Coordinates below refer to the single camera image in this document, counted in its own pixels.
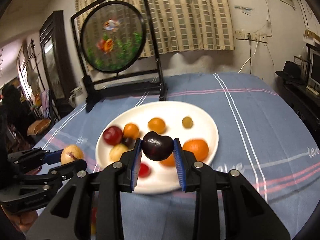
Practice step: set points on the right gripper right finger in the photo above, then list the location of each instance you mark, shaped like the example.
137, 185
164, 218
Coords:
247, 214

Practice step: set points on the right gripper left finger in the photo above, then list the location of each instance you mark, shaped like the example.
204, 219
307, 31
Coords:
68, 215

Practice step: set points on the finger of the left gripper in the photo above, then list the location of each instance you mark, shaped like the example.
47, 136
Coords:
54, 178
35, 156

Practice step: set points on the yellow spotted potato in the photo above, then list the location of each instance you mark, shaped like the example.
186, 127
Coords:
71, 153

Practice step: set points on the pale yellow onion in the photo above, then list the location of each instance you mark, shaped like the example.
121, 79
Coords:
117, 151

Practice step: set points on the red tomato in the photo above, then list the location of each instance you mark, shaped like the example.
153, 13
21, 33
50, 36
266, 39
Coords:
144, 170

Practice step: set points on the large orange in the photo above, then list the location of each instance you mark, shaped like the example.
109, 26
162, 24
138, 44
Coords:
198, 147

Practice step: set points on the small orange mandarin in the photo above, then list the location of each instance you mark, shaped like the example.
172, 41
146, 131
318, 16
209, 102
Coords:
131, 131

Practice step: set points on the dark purple plum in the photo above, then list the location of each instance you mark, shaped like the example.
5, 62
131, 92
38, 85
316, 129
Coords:
157, 147

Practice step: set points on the small green yellow fruit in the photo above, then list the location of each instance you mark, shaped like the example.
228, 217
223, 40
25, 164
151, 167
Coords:
187, 122

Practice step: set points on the small orange tangerine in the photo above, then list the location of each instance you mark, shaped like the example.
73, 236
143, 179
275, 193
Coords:
157, 125

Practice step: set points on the left hand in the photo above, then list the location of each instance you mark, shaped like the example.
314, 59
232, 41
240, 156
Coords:
22, 221

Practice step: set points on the white kettle jug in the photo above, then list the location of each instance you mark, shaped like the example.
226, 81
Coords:
77, 97

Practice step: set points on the white round plate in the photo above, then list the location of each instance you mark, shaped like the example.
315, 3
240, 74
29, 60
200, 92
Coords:
163, 177

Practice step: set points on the dark wooden cabinet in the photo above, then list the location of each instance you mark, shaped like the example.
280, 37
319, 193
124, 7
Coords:
55, 56

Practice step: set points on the round goldfish screen ornament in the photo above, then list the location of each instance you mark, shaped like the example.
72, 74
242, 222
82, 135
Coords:
109, 37

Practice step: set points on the black hat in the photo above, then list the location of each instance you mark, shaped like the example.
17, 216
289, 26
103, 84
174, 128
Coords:
291, 72

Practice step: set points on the black computer monitor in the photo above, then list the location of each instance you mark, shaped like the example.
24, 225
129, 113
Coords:
313, 59

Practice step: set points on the wall power strip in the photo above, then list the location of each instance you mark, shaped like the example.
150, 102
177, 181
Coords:
255, 36

